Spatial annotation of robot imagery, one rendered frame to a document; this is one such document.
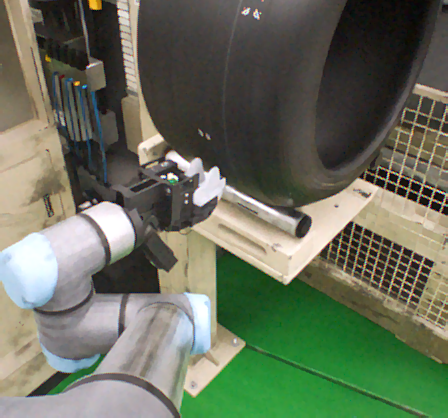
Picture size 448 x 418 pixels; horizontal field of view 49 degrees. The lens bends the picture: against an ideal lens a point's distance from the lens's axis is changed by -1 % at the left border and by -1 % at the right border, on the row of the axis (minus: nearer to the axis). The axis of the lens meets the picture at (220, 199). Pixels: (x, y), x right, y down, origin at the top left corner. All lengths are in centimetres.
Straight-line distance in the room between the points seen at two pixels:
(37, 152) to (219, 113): 66
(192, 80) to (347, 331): 138
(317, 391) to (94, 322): 121
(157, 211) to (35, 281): 20
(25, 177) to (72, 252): 68
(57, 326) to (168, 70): 37
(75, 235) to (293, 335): 136
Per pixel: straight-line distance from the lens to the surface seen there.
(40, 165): 127
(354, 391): 178
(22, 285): 57
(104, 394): 31
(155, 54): 73
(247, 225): 94
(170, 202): 66
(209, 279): 150
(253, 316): 190
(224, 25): 65
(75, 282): 60
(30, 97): 126
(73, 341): 65
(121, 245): 62
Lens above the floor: 149
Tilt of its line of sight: 39 degrees down
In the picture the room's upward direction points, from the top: straight up
